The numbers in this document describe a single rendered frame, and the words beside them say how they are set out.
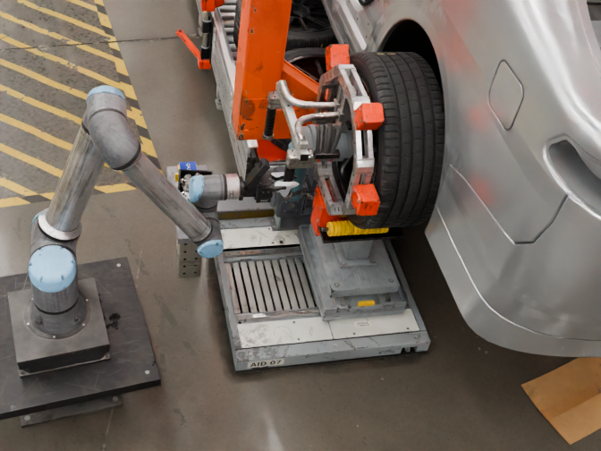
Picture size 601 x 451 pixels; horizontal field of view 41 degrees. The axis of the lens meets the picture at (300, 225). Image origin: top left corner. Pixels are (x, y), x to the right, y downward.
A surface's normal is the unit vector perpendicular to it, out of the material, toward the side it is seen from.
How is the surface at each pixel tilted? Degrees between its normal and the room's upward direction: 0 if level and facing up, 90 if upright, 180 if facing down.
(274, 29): 90
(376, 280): 0
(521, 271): 90
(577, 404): 2
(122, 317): 0
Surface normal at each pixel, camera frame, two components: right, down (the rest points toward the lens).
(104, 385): 0.14, -0.71
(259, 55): 0.22, 0.70
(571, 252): -0.46, 0.57
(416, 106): 0.22, -0.26
